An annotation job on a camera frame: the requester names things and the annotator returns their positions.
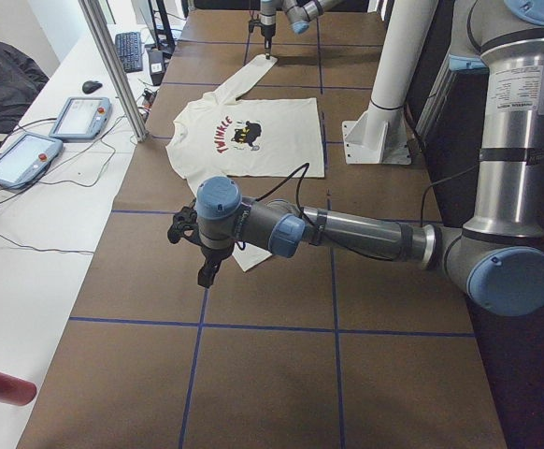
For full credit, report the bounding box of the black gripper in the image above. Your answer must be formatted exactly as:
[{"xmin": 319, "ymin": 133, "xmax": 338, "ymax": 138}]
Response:
[
  {"xmin": 197, "ymin": 245, "xmax": 232, "ymax": 287},
  {"xmin": 261, "ymin": 24, "xmax": 275, "ymax": 59}
]

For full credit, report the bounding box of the cream cat print shirt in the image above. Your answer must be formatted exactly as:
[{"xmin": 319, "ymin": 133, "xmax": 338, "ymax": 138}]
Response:
[{"xmin": 165, "ymin": 53, "xmax": 326, "ymax": 273}]

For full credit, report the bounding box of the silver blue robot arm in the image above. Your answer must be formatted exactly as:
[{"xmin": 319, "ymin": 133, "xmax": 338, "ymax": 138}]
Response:
[
  {"xmin": 185, "ymin": 1, "xmax": 544, "ymax": 316},
  {"xmin": 253, "ymin": 0, "xmax": 341, "ymax": 59}
]

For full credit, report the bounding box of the black power adapter box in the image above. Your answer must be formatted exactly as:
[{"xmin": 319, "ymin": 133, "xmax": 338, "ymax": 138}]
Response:
[{"xmin": 147, "ymin": 49, "xmax": 166, "ymax": 86}]

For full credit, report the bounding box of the black keyboard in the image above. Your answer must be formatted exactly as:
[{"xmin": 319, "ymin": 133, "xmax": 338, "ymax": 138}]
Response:
[{"xmin": 114, "ymin": 32, "xmax": 143, "ymax": 73}]

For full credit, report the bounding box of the black computer mouse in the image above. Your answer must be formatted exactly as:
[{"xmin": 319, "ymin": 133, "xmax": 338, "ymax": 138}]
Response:
[{"xmin": 81, "ymin": 80, "xmax": 103, "ymax": 94}]

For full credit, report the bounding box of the far teach pendant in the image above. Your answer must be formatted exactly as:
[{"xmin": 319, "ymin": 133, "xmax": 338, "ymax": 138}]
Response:
[{"xmin": 49, "ymin": 96, "xmax": 111, "ymax": 142}]

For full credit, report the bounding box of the teach pendant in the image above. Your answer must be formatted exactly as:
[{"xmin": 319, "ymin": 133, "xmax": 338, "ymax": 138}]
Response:
[
  {"xmin": 0, "ymin": 133, "xmax": 64, "ymax": 189},
  {"xmin": 49, "ymin": 96, "xmax": 111, "ymax": 142}
]

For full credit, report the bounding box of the near teach pendant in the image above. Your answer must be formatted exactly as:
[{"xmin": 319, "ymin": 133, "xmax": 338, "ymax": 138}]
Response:
[{"xmin": 0, "ymin": 133, "xmax": 64, "ymax": 189}]

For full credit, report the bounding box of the red bottle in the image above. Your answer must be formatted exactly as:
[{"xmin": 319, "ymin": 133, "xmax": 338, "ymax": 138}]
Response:
[{"xmin": 0, "ymin": 372, "xmax": 37, "ymax": 406}]

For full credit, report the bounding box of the black jacket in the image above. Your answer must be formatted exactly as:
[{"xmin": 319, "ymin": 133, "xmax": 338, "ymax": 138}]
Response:
[{"xmin": 0, "ymin": 41, "xmax": 50, "ymax": 134}]

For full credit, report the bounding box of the white camera mast with base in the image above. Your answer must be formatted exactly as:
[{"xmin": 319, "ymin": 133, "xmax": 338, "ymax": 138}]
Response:
[{"xmin": 342, "ymin": 0, "xmax": 438, "ymax": 165}]

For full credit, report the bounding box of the black pendant cable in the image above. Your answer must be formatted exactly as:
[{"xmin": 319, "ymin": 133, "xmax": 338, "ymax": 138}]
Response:
[{"xmin": 0, "ymin": 116, "xmax": 128, "ymax": 256}]

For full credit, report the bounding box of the aluminium frame post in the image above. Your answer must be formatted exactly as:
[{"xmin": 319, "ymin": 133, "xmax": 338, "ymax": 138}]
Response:
[{"xmin": 79, "ymin": 0, "xmax": 148, "ymax": 142}]

